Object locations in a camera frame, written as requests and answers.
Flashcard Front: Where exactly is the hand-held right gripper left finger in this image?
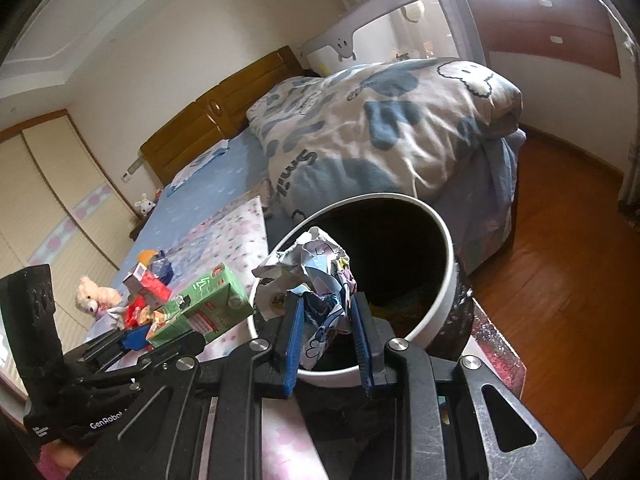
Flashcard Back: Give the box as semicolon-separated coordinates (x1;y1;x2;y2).
65;292;306;480

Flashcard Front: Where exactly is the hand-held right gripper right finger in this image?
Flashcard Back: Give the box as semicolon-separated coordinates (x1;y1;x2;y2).
350;295;586;480

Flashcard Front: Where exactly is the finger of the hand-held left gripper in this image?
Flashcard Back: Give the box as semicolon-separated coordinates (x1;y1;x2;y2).
127;335;207;378
70;325;153;372

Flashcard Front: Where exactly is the red drink carton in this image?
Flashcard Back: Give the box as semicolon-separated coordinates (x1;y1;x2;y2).
122;265;172;307

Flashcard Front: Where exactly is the green drink carton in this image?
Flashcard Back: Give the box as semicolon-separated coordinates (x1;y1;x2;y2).
147;263;253;350

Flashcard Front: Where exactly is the printed paper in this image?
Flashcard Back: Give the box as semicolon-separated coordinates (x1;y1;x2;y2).
251;226;358;371

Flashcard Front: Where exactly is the white trash bin black bag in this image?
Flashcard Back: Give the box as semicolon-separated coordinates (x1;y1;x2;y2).
246;192;527;401

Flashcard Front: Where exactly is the person's left forearm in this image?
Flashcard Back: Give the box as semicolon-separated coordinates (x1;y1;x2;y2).
34;444;83;480

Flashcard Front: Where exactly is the red snack wrapper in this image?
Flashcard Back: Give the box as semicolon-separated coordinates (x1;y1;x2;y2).
124;295;152;332

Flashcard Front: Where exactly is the beige teddy bear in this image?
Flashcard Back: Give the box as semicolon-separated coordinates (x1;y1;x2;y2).
75;276;124;317

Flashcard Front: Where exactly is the blue plastic wrapper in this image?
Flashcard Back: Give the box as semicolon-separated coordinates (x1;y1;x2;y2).
149;254;175;282

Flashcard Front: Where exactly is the pink floral blanket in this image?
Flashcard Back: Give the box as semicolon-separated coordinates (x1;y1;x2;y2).
117;195;271;361

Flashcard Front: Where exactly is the sliding door wardrobe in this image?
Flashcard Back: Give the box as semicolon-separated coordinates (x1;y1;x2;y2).
0;109;137;396

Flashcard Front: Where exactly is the white rabbit plush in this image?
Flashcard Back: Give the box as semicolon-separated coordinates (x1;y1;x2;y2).
133;192;156;219

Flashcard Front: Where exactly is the blue bed sheet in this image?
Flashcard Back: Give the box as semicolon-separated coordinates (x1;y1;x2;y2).
89;129;522;342

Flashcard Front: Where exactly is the blue white pillowcase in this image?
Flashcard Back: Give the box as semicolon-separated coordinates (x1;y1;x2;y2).
167;141;232;197

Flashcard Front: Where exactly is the wooden headboard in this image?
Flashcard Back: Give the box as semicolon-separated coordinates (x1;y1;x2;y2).
140;45;306;186

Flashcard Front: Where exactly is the blue printed quilt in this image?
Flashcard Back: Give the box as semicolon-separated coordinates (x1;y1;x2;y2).
246;57;524;222

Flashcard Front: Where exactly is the grey striped curtain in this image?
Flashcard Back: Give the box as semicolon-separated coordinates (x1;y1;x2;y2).
616;24;640;216

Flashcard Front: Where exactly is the brown drawer cabinet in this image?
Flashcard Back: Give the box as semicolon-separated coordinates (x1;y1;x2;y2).
470;0;624;79

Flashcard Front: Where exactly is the grey bed guard rail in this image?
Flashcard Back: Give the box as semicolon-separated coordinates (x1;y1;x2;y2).
300;0;489;77

